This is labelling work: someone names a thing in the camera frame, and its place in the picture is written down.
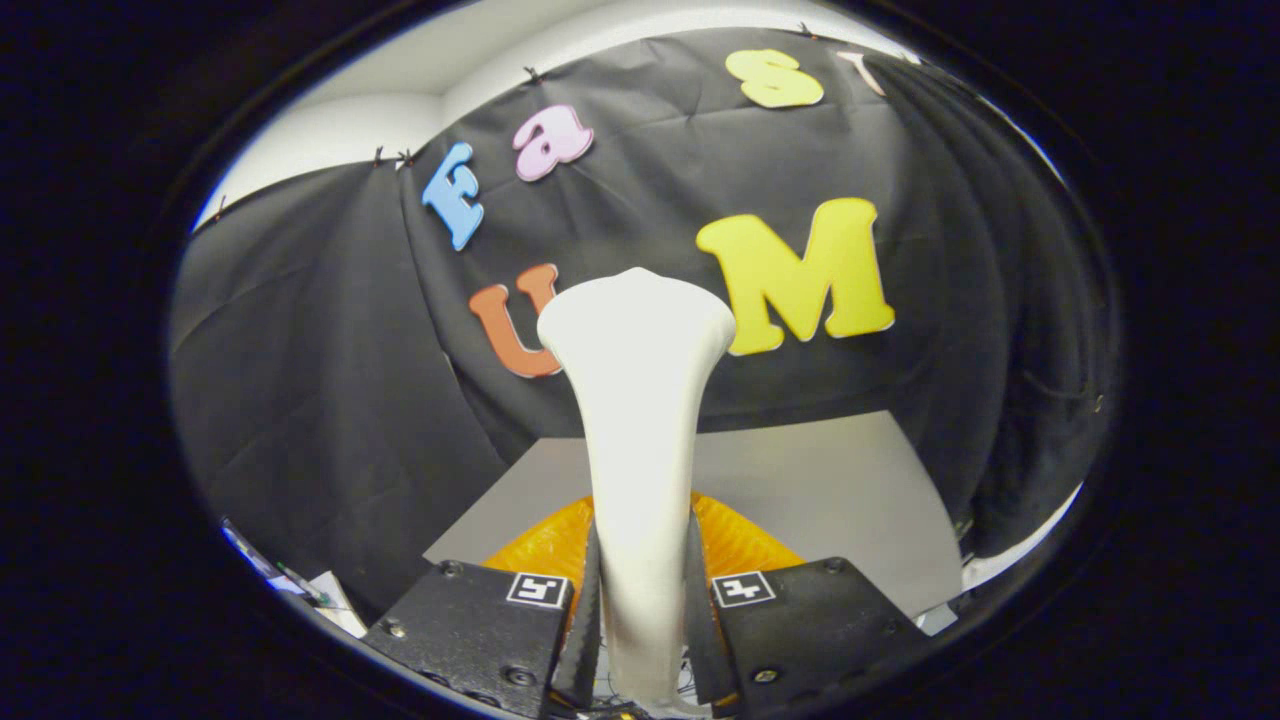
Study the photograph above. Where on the black backdrop cloth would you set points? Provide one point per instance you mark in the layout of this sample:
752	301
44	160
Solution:
330	350

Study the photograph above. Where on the blue and white object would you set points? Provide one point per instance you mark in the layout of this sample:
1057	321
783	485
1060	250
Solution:
265	565

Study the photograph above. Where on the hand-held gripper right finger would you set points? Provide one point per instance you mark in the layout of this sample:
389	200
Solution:
700	620

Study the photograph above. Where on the grey table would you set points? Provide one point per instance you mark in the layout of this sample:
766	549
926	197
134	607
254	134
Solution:
800	480

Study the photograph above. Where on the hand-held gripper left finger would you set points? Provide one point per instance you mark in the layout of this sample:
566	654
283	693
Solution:
585	620

